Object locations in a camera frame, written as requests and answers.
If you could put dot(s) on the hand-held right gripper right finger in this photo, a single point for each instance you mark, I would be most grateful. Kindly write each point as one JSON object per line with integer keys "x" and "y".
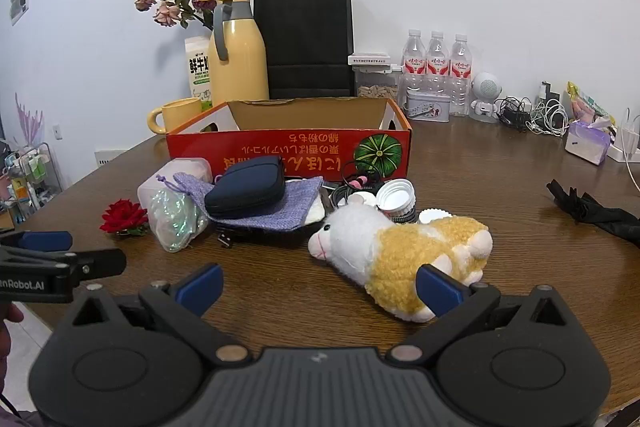
{"x": 440, "y": 289}

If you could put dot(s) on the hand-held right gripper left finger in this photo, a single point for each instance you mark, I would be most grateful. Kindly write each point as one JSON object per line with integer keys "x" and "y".
{"x": 202, "y": 284}

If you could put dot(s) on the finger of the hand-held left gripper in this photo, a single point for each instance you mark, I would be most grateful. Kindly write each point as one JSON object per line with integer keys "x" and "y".
{"x": 100, "y": 263}
{"x": 47, "y": 241}

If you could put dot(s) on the red rose flower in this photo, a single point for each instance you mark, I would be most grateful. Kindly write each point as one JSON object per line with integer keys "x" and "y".
{"x": 122, "y": 214}

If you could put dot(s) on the iridescent plastic bag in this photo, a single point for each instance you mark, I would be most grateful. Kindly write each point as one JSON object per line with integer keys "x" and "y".
{"x": 175, "y": 217}

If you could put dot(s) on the white and yellow plush toy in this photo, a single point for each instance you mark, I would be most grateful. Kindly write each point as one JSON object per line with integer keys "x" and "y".
{"x": 360, "y": 242}

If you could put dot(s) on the navy zip pouch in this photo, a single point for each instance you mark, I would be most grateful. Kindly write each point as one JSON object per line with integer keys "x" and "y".
{"x": 245, "y": 189}

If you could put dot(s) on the white ribbed bottle cap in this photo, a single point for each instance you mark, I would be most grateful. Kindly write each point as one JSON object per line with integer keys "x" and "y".
{"x": 395, "y": 194}

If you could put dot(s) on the red cardboard box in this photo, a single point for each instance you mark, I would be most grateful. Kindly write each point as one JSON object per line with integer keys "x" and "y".
{"x": 300, "y": 149}

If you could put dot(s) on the metal storage rack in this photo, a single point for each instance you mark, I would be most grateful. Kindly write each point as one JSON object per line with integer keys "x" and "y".
{"x": 30, "y": 177}

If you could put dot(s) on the small white fluted cup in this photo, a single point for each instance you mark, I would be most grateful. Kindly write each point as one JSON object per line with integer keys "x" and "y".
{"x": 432, "y": 216}

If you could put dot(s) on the yellow mug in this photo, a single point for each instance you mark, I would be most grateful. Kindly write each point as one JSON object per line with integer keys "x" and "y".
{"x": 180, "y": 112}

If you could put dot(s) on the black cloth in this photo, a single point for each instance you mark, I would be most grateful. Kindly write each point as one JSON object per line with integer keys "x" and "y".
{"x": 600, "y": 214}

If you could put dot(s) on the white metal tin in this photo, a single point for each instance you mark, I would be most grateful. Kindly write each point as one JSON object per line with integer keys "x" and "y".
{"x": 427, "y": 107}

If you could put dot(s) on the purple tissue pack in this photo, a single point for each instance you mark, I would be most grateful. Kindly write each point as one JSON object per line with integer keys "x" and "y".
{"x": 585, "y": 142}

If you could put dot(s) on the white round robot speaker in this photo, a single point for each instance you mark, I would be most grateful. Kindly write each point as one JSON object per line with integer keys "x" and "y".
{"x": 486, "y": 87}

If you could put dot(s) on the clear seed container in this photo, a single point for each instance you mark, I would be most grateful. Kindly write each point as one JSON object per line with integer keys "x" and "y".
{"x": 375, "y": 82}

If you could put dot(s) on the white milk carton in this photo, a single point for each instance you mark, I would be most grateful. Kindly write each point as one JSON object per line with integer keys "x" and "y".
{"x": 197, "y": 67}

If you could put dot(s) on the black charger plug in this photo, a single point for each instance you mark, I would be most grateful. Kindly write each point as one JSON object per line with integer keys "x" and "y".
{"x": 545, "y": 91}

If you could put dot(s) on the yellow thermos jug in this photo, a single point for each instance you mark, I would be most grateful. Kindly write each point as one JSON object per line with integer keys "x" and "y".
{"x": 240, "y": 62}

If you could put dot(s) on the clear water bottle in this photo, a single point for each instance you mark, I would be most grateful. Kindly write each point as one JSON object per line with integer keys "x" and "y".
{"x": 414, "y": 57}
{"x": 460, "y": 62}
{"x": 437, "y": 57}

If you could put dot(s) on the black paper bag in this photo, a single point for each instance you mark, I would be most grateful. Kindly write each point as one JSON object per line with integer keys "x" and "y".
{"x": 305, "y": 37}

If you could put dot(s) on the white wall vent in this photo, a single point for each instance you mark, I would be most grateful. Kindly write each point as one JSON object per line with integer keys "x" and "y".
{"x": 107, "y": 156}

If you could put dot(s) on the white wall socket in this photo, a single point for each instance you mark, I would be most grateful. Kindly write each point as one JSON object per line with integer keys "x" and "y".
{"x": 57, "y": 132}

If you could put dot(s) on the purple wall sticker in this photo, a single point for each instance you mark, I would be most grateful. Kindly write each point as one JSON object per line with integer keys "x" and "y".
{"x": 27, "y": 119}

